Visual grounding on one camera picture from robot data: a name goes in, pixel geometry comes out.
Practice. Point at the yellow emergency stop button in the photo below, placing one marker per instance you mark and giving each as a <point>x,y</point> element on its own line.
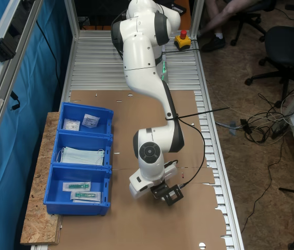
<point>182,43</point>

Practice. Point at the aluminium power strip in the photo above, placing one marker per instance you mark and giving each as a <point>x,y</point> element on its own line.
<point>5,47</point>

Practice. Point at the person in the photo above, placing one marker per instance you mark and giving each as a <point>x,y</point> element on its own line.
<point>213,43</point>

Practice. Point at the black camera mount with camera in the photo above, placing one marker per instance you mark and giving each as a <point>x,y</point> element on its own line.
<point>174,195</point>

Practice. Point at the brown cardboard sheet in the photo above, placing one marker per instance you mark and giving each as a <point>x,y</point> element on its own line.
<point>126,117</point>
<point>149,224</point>

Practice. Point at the black zip tie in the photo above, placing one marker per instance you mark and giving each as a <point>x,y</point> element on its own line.
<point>201,112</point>

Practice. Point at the clear bag with printed label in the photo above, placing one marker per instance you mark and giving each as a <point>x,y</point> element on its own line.
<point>71,125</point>

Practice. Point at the white printed gauze packet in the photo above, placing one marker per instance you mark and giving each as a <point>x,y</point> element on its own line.
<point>91,121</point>

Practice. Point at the clear packet with green syringe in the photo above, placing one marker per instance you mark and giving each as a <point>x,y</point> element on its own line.
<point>85,196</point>
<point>76,186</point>

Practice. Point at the black power adapter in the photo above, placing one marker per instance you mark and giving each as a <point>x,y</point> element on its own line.
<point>280,130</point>

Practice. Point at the pale green face mask stack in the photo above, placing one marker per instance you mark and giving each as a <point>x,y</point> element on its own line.
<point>81,156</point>

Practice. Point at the black office chair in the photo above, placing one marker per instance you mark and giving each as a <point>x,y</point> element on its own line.
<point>290,47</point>
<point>264,5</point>

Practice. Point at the black plug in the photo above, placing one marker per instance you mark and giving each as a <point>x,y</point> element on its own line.
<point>244,124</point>

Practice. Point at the aluminium frame post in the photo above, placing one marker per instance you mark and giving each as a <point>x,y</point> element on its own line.
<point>197,15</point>
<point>71,15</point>

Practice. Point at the blue plastic bin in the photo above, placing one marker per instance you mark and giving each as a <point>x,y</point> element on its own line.
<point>70,109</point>
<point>84,140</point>
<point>58,187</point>

